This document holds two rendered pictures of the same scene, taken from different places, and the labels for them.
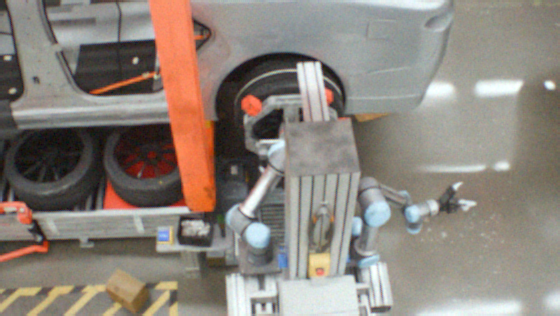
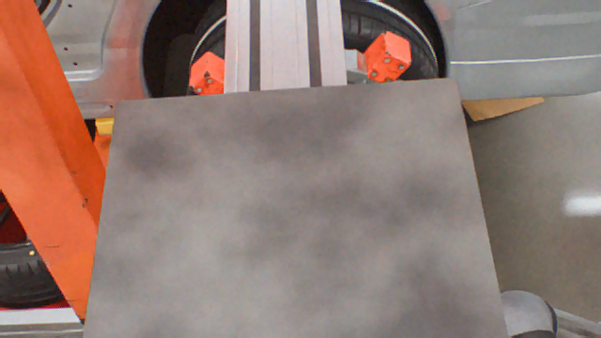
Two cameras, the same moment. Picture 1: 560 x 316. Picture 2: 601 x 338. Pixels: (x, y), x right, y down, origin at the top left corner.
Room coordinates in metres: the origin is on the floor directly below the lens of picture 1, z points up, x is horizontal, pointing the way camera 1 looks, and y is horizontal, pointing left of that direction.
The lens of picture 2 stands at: (1.26, -0.18, 2.47)
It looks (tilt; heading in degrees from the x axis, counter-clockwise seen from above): 52 degrees down; 9
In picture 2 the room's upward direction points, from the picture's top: 6 degrees counter-clockwise
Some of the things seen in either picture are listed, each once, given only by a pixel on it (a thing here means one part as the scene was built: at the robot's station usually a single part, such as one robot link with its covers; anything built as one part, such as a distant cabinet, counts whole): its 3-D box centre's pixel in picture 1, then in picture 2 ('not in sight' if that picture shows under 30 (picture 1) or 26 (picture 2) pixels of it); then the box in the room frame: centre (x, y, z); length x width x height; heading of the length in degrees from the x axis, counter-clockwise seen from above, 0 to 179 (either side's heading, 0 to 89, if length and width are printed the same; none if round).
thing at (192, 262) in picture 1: (191, 256); not in sight; (2.10, 0.60, 0.21); 0.10 x 0.10 x 0.42; 4
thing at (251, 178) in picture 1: (281, 178); not in sight; (2.77, 0.04, 0.13); 0.50 x 0.36 x 0.10; 94
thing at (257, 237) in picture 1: (257, 237); not in sight; (1.78, 0.15, 0.98); 0.13 x 0.12 x 0.14; 42
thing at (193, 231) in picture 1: (195, 231); not in sight; (2.10, 0.54, 0.51); 0.20 x 0.14 x 0.13; 85
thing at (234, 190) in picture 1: (235, 186); not in sight; (2.61, 0.34, 0.26); 0.42 x 0.18 x 0.35; 4
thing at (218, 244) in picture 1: (191, 238); not in sight; (2.10, 0.57, 0.44); 0.43 x 0.17 x 0.03; 94
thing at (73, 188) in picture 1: (53, 164); not in sight; (2.69, 1.61, 0.39); 0.66 x 0.66 x 0.24
